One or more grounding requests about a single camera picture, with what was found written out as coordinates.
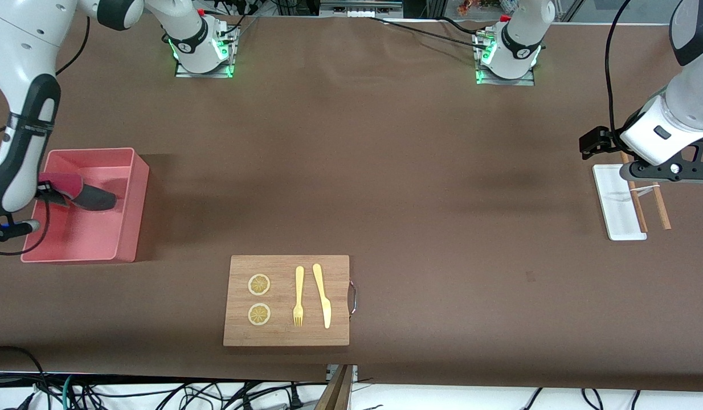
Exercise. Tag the pink and grey cloth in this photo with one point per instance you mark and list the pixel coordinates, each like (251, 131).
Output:
(95, 199)

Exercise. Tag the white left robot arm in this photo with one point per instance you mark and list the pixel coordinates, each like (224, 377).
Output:
(687, 97)

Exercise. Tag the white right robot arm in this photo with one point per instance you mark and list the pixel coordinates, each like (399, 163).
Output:
(21, 85)

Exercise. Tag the pink plastic bin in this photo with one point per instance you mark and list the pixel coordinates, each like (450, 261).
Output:
(89, 233)

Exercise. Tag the white rectangular tray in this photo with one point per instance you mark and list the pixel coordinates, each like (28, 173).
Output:
(613, 199)

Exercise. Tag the thin white band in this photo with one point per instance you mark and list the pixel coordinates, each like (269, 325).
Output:
(648, 189)

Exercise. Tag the brown table cover sheet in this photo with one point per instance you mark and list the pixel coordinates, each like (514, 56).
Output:
(385, 171)

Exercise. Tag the toy lemon slice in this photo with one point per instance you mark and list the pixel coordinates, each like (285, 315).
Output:
(259, 314)
(259, 285)

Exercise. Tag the yellow plastic fork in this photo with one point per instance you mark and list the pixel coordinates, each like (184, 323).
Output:
(299, 285)

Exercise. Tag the wooden cutting board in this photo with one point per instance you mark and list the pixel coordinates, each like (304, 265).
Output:
(283, 336)

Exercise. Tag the yellow plastic knife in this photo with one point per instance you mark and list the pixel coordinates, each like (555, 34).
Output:
(322, 290)

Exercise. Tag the wooden plank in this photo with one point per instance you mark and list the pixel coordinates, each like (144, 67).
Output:
(335, 393)

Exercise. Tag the silver frame rail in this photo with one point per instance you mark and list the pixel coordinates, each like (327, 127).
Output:
(360, 7)

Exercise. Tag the small metal bracket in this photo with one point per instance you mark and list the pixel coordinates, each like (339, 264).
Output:
(354, 373)

